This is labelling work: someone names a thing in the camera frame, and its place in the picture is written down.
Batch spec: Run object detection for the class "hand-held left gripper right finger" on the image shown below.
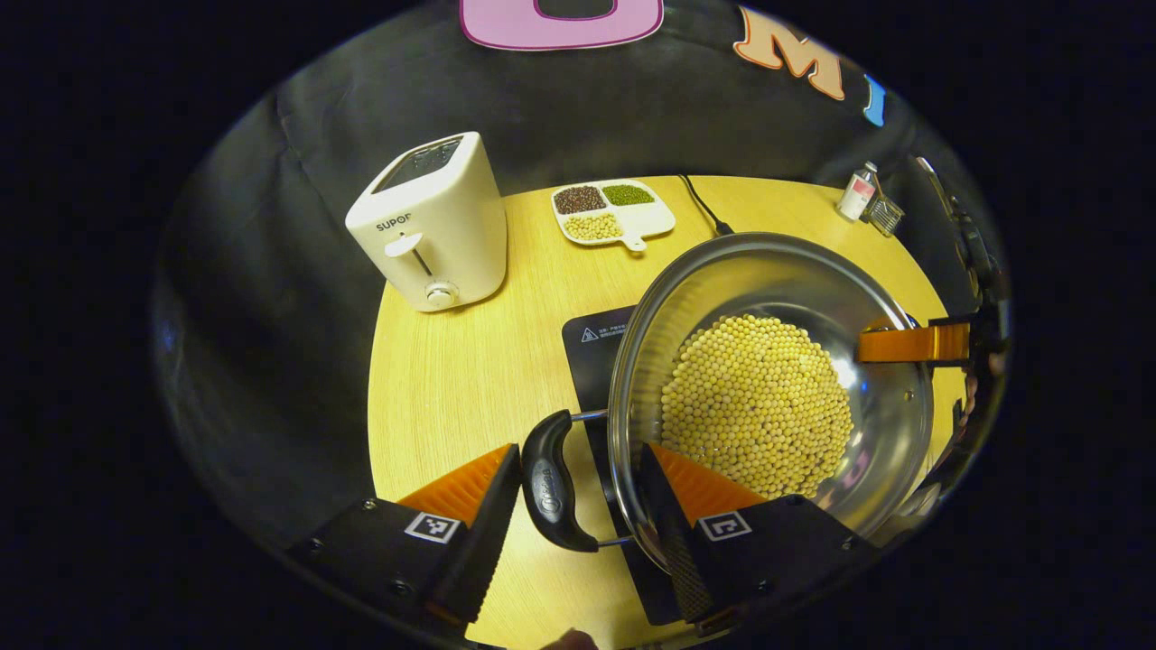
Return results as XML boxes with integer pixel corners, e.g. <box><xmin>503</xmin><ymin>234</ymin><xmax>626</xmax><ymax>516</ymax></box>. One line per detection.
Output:
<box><xmin>637</xmin><ymin>442</ymin><xmax>882</xmax><ymax>635</ymax></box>

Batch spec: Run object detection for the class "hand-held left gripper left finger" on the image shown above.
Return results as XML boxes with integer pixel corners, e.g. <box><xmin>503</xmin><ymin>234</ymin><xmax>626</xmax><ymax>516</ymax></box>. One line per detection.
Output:
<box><xmin>287</xmin><ymin>442</ymin><xmax>523</xmax><ymax>637</ymax></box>

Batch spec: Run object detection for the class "stainless steel pot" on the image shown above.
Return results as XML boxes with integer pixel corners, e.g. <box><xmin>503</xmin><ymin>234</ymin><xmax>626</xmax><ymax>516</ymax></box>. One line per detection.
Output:
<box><xmin>521</xmin><ymin>232</ymin><xmax>936</xmax><ymax>574</ymax></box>

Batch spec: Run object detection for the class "black induction cooktop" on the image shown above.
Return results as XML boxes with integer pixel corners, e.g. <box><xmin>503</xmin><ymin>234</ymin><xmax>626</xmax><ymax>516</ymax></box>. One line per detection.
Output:
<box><xmin>562</xmin><ymin>304</ymin><xmax>689</xmax><ymax>627</ymax></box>

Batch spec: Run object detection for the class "pile of yellow soybeans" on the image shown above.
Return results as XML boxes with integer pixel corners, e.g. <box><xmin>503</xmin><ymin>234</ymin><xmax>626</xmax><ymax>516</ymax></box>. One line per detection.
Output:
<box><xmin>659</xmin><ymin>313</ymin><xmax>855</xmax><ymax>500</ymax></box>

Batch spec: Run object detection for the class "small bottle with pink label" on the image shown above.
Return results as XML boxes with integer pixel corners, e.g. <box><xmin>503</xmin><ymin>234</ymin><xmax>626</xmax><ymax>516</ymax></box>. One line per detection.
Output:
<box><xmin>835</xmin><ymin>162</ymin><xmax>879</xmax><ymax>222</ymax></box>

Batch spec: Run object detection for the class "white divided dish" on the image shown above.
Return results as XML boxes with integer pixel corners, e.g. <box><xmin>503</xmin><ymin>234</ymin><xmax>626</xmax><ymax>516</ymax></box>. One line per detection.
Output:
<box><xmin>551</xmin><ymin>180</ymin><xmax>676</xmax><ymax>252</ymax></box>

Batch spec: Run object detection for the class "white toaster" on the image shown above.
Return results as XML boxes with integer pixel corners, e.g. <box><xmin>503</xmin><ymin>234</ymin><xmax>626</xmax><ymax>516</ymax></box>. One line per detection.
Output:
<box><xmin>345</xmin><ymin>132</ymin><xmax>508</xmax><ymax>313</ymax></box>

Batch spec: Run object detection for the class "heap of pale beans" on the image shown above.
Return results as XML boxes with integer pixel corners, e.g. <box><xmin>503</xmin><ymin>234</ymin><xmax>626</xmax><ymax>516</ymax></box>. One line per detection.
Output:
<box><xmin>564</xmin><ymin>213</ymin><xmax>625</xmax><ymax>242</ymax></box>

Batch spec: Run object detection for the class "heap of brown beans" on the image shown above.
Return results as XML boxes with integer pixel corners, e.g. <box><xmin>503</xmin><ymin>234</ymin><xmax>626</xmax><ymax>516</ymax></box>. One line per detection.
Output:
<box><xmin>554</xmin><ymin>185</ymin><xmax>608</xmax><ymax>216</ymax></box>

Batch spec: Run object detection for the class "glass jar with wire mesh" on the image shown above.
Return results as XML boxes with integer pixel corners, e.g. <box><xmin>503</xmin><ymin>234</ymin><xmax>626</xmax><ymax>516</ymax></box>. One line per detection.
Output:
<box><xmin>865</xmin><ymin>193</ymin><xmax>906</xmax><ymax>238</ymax></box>

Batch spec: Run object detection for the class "black power cord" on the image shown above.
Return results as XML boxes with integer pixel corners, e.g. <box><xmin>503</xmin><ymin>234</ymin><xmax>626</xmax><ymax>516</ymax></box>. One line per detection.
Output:
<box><xmin>678</xmin><ymin>174</ymin><xmax>735</xmax><ymax>238</ymax></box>

